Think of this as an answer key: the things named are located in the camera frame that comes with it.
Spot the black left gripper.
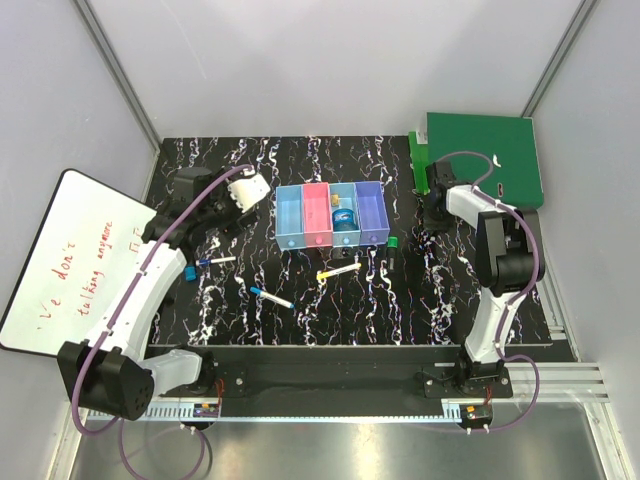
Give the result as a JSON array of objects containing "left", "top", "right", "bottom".
[{"left": 199, "top": 167, "right": 261, "bottom": 239}]

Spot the blue tip thin pen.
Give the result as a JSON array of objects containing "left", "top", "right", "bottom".
[{"left": 195, "top": 256, "right": 237, "bottom": 267}]

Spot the light blue bin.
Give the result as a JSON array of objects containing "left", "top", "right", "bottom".
[
  {"left": 275, "top": 185, "right": 305, "bottom": 251},
  {"left": 329, "top": 183, "right": 361, "bottom": 247}
]

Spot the blue cap white marker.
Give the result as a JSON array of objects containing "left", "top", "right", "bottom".
[{"left": 250, "top": 286, "right": 295, "bottom": 309}]

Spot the pink bin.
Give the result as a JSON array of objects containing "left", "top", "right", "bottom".
[{"left": 303, "top": 182, "right": 333, "bottom": 248}]

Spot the purple bin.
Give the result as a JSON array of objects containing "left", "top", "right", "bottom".
[{"left": 355, "top": 181, "right": 390, "bottom": 246}]

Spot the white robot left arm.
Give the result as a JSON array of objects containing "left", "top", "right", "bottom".
[{"left": 57, "top": 165, "right": 270, "bottom": 435}]

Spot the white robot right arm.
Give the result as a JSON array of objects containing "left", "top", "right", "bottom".
[{"left": 425, "top": 160, "right": 545, "bottom": 397}]

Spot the green cap grey marker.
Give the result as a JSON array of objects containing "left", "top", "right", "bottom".
[{"left": 386, "top": 236, "right": 398, "bottom": 273}]

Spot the yellow cap white marker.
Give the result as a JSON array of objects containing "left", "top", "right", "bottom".
[{"left": 316, "top": 262, "right": 361, "bottom": 281}]

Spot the white whiteboard red writing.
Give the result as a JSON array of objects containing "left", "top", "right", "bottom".
[{"left": 1, "top": 169, "right": 155, "bottom": 356}]

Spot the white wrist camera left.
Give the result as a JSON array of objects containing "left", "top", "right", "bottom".
[{"left": 228, "top": 173, "right": 271, "bottom": 213}]

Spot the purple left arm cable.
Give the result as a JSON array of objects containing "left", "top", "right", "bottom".
[{"left": 71, "top": 163, "right": 254, "bottom": 476}]

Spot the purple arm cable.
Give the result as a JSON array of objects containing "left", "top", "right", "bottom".
[
  {"left": 432, "top": 150, "right": 541, "bottom": 432},
  {"left": 71, "top": 163, "right": 254, "bottom": 476}
]

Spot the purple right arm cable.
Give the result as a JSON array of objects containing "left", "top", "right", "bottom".
[{"left": 432, "top": 150, "right": 541, "bottom": 432}]

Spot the green ring binder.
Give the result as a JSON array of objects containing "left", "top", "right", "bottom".
[{"left": 408, "top": 112, "right": 544, "bottom": 209}]

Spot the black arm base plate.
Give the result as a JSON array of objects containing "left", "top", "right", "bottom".
[{"left": 158, "top": 344, "right": 514, "bottom": 419}]

